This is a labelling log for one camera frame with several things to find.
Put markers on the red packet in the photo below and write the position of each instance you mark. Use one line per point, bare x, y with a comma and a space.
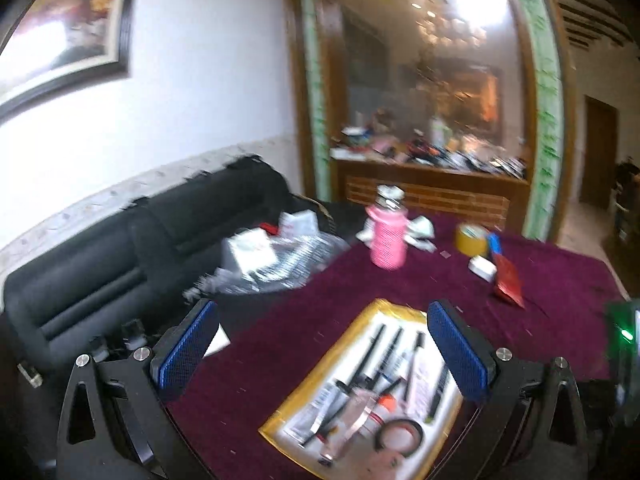
510, 282

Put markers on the bamboo print glass panel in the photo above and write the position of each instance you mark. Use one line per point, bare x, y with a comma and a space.
545, 110
315, 100

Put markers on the clear plastic bag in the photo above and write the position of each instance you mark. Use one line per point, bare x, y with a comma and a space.
300, 265

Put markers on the wooden glass cabinet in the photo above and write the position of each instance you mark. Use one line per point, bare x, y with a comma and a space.
425, 195

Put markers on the white foam tray yellow edge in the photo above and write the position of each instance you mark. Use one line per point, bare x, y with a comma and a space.
345, 360

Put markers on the pink knitted bottle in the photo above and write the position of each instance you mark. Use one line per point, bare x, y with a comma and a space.
387, 240

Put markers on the large white tube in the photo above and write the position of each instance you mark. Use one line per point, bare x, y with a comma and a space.
424, 385

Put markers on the black marker orange cap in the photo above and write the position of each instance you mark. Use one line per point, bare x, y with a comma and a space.
385, 402

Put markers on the white paper packet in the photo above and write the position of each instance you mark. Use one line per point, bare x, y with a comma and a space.
300, 225

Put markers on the small white box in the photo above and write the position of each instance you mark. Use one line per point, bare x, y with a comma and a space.
482, 267

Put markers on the blue packet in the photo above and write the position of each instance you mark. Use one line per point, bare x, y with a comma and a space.
495, 245

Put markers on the framed picture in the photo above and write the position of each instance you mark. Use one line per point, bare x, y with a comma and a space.
65, 20

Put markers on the white cardboard box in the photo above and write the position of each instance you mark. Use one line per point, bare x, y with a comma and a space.
247, 255

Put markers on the yellow tape roll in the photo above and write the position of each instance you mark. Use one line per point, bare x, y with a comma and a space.
470, 247

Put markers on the plain black marker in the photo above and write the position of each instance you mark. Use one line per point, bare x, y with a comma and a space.
372, 352

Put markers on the white paper sheet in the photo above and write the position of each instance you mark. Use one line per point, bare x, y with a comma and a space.
216, 342

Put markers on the cluttered wooden cabinet counter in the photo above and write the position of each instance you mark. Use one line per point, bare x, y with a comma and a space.
450, 157

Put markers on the white glove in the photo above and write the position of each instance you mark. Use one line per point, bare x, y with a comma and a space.
422, 227

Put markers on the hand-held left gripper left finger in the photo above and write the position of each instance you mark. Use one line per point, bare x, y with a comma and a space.
187, 345

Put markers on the black tape roll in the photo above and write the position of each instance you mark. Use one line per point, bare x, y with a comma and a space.
400, 425

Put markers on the printed white tube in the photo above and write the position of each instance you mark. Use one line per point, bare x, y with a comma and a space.
312, 410

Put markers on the wooden door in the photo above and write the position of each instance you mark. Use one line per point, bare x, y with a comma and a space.
597, 160

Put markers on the black sofa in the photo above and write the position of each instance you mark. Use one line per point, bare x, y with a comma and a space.
125, 245

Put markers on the black marker olive ends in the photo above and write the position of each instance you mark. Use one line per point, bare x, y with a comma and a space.
440, 392

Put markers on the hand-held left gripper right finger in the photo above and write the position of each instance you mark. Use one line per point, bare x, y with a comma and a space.
457, 345

